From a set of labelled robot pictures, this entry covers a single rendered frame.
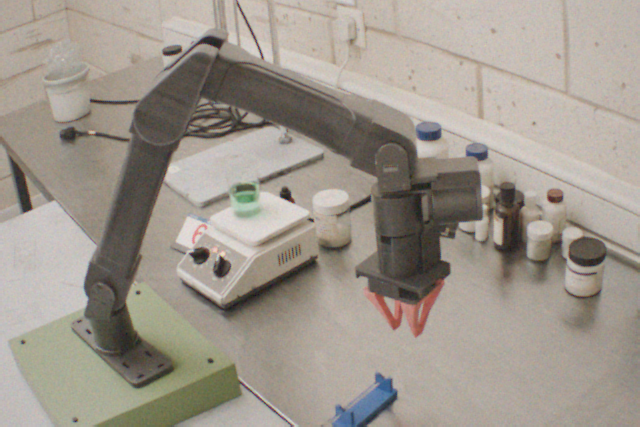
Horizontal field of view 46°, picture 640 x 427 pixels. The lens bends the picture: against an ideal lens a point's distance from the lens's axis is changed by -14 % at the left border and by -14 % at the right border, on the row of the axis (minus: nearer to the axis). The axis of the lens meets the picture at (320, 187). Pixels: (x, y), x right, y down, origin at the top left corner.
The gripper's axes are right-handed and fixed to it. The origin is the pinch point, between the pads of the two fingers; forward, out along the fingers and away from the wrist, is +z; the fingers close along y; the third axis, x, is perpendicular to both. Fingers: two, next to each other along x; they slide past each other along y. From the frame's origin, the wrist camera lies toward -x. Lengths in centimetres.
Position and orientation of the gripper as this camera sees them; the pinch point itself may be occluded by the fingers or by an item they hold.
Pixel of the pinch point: (407, 326)
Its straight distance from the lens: 107.6
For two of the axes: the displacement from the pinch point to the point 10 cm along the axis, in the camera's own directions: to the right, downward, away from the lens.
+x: -6.5, 4.0, -6.5
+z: 1.3, 8.9, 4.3
